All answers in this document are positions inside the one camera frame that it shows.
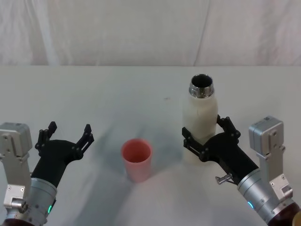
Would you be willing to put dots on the white table cloth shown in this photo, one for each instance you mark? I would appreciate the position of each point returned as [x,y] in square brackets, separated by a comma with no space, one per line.
[98,94]

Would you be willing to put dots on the white curtain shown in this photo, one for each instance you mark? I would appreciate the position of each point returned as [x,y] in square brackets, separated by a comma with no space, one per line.
[141,30]

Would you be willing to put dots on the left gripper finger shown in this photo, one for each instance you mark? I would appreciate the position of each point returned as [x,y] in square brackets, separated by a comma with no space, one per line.
[44,136]
[84,139]

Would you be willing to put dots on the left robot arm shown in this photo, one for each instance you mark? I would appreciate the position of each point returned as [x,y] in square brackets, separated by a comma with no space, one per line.
[16,150]

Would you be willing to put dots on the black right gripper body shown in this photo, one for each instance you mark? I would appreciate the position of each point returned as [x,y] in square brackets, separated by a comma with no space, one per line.
[225,150]

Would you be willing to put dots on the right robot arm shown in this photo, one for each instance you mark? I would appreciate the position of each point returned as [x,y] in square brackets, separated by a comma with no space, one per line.
[268,153]

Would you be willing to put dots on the cream vacuum bottle steel neck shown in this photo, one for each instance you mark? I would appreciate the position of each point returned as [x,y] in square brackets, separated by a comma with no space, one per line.
[200,113]

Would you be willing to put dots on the pink plastic cup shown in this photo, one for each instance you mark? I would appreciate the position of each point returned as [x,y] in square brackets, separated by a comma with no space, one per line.
[138,169]

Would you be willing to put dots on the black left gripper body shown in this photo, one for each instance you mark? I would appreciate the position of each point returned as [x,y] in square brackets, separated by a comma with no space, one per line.
[53,157]

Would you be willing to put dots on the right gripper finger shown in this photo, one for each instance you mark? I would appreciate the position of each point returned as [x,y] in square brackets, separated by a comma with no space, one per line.
[192,141]
[229,127]

